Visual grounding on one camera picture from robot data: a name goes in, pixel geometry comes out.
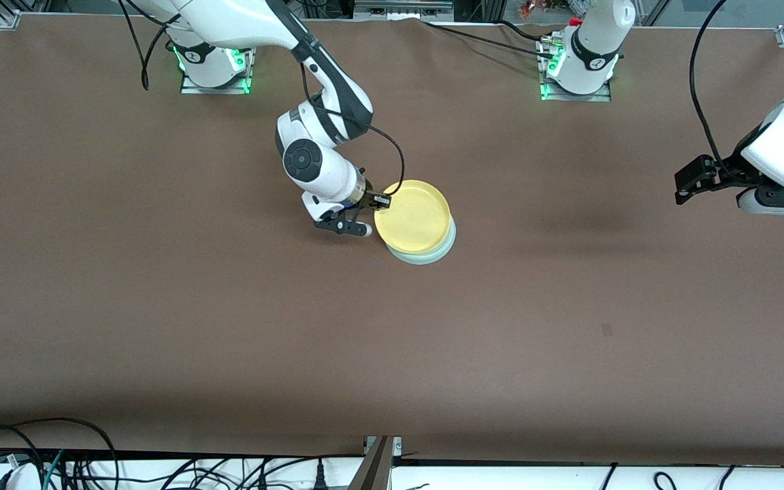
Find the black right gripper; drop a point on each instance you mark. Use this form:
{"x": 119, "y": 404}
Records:
{"x": 370, "y": 197}

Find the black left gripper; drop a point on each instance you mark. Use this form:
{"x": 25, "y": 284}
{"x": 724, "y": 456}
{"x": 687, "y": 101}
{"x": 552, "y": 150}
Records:
{"x": 727, "y": 175}

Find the yellow plastic plate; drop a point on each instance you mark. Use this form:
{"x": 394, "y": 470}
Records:
{"x": 416, "y": 218}

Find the pale green plastic plate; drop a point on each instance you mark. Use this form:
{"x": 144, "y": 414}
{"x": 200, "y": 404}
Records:
{"x": 433, "y": 257}

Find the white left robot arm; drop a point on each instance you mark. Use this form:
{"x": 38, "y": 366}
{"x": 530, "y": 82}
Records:
{"x": 780, "y": 156}

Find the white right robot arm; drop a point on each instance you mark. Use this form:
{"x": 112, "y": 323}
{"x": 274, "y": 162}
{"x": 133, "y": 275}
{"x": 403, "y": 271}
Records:
{"x": 310, "y": 163}

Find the brown table cover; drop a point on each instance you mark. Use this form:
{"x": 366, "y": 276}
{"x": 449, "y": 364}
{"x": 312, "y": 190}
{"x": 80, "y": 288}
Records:
{"x": 392, "y": 354}

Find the grey metal device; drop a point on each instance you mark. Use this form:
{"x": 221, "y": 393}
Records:
{"x": 399, "y": 8}

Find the orange object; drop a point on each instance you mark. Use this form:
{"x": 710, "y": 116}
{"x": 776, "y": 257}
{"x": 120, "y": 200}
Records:
{"x": 531, "y": 8}

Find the aluminium profile bar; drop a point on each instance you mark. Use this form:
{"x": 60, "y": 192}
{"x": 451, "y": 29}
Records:
{"x": 375, "y": 469}

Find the black power plug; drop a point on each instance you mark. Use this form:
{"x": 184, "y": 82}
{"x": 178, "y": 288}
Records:
{"x": 320, "y": 480}

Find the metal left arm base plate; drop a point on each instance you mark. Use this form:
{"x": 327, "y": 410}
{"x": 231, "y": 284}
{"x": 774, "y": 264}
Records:
{"x": 569, "y": 97}

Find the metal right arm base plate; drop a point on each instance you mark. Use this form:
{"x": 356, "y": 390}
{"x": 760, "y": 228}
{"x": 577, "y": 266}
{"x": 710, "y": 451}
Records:
{"x": 194, "y": 90}

